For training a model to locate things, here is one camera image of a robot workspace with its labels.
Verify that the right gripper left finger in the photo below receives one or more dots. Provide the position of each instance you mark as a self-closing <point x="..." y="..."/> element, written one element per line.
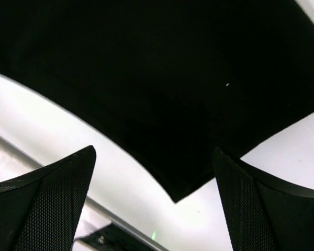
<point x="40" y="210"/>

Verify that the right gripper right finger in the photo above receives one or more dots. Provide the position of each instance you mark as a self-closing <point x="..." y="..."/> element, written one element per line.
<point x="262" y="211"/>

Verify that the black skirt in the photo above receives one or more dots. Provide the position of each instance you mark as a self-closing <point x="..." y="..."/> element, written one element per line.
<point x="168" y="81"/>

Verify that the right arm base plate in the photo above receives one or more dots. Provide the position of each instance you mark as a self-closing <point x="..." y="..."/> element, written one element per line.
<point x="114" y="238"/>

